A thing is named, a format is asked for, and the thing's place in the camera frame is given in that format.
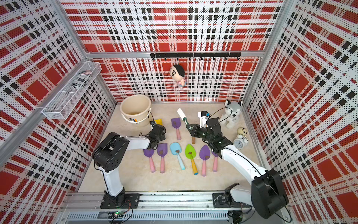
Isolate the husky plush toy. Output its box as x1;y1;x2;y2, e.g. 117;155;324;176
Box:
219;99;243;129

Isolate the green pointed trowel yellow handle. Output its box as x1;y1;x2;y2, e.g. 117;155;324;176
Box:
185;144;198;175

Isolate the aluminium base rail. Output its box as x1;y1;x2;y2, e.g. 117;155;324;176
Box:
64;190;291;222

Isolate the purple trowel pink handle back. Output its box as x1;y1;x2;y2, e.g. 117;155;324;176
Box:
171;118;181;140

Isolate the light blue trowel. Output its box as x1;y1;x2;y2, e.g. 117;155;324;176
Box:
170;142;186;170

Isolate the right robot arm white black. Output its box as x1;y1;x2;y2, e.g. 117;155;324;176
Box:
183;118;289;219

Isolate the clear wall shelf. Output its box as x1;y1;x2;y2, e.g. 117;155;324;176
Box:
42;61;102;120

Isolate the green white scrub brush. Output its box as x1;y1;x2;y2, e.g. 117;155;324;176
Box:
177;108;192;130

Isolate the yellow trowel wooden handle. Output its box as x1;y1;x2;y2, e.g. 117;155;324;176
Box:
155;119;163;125

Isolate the skull alarm clock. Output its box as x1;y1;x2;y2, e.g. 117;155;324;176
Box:
233;127;249;149

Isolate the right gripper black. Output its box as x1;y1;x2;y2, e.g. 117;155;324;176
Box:
186;124;213;143

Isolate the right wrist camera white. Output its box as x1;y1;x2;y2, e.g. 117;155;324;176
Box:
198;111;210;128

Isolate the can on shelf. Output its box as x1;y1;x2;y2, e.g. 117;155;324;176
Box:
71;70;92;90

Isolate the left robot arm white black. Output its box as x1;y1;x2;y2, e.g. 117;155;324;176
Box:
92;124;166;209

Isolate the black hook rail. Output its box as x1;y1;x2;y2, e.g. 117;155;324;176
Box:
150;52;242;59

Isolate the cream plastic bucket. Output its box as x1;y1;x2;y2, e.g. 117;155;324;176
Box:
120;94;152;127

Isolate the purple pointed trowel rightmost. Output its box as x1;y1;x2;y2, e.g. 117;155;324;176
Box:
212;151;218;172

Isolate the purple pointed trowel pink handle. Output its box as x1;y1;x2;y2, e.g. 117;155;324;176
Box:
200;145;210;176

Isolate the cartoon boy plush doll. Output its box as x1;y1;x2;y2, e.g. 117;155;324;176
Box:
170;64;186;87

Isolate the purple square trowel far left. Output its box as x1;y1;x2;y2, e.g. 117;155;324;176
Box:
143;149;156;173

